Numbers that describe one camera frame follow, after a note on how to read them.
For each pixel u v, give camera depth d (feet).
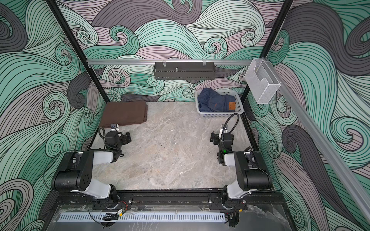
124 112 3.74
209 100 3.62
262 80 2.55
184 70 3.12
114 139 2.43
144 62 6.15
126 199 2.44
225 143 2.29
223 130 2.34
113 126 2.67
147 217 2.29
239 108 3.49
